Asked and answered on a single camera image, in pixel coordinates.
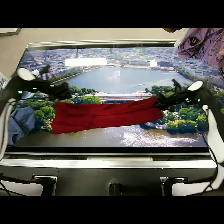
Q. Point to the red garment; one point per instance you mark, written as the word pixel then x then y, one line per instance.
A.
pixel 100 116

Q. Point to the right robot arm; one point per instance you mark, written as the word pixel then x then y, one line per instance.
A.
pixel 200 95

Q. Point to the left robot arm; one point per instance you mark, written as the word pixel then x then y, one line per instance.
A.
pixel 33 84

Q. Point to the blue-grey garment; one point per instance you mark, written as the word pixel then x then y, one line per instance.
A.
pixel 20 124

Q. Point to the person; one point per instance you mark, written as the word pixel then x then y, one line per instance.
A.
pixel 203 45

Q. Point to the silver frame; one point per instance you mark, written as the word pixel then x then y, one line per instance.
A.
pixel 110 163

